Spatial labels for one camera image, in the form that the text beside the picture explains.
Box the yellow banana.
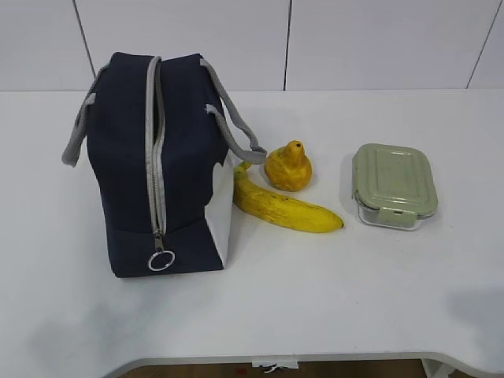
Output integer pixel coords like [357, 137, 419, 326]
[233, 162, 344, 233]

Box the yellow pear-shaped fruit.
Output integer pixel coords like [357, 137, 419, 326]
[264, 140, 313, 192]

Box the navy blue lunch bag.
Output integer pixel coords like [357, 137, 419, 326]
[61, 52, 267, 278]

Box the green lid glass container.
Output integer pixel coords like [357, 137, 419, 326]
[352, 143, 438, 231]

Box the white paper scrap under table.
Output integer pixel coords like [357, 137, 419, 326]
[251, 361, 299, 374]

